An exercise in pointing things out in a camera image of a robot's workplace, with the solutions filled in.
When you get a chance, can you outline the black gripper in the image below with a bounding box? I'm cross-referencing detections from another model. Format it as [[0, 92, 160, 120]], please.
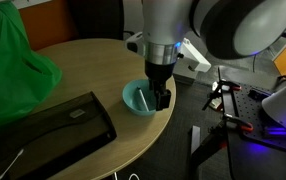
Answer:
[[135, 59, 176, 112]]

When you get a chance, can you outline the light blue bowl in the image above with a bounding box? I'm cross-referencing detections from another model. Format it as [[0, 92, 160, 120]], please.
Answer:
[[121, 78, 159, 117]]

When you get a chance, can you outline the round wooden table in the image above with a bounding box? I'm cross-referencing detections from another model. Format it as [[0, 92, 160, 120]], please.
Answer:
[[32, 38, 177, 180]]

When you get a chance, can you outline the grey flat bar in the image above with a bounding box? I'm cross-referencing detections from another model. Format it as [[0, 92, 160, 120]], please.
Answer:
[[190, 125, 202, 156]]

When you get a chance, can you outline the black clamp with orange tip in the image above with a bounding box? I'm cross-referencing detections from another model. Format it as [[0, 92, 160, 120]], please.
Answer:
[[209, 112, 255, 135], [201, 66, 243, 112]]

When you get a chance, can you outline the black robot mounting board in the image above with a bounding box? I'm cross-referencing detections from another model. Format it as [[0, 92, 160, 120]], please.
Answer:
[[220, 81, 286, 155]]

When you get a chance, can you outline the black chair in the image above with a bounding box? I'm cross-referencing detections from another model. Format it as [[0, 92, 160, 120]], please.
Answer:
[[66, 0, 125, 42]]

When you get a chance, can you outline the black mesh tray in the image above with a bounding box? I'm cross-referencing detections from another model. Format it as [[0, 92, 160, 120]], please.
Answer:
[[0, 91, 118, 180]]

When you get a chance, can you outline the orange bench seat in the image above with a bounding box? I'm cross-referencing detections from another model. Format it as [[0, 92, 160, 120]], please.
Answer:
[[17, 0, 80, 52]]

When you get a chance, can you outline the green plastic bag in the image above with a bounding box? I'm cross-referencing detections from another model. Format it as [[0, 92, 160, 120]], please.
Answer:
[[0, 1, 63, 132]]

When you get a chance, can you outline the white stick in tray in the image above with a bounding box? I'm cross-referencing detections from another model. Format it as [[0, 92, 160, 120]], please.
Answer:
[[0, 147, 26, 180]]

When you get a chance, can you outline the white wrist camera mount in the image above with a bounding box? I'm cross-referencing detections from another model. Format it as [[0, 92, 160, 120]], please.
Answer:
[[125, 31, 213, 82]]

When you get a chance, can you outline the black stand post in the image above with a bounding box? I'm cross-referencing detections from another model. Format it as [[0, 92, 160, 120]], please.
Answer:
[[188, 120, 231, 180]]

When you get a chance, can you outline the white floor cable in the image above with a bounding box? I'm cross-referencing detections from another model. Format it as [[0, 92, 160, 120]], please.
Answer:
[[112, 171, 141, 180]]

